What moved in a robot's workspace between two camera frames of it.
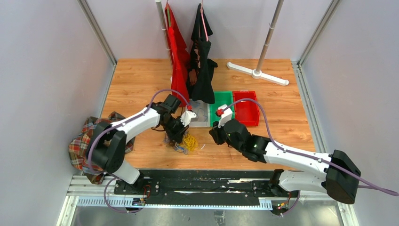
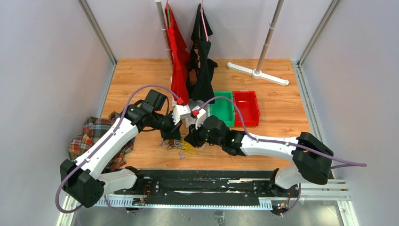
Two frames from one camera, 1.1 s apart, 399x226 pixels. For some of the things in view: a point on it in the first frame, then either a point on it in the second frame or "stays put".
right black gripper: x=215 y=132 → x=193 y=137
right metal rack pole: x=269 y=34 stays put
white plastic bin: x=202 y=111 stays put
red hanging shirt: x=179 y=56 stays put
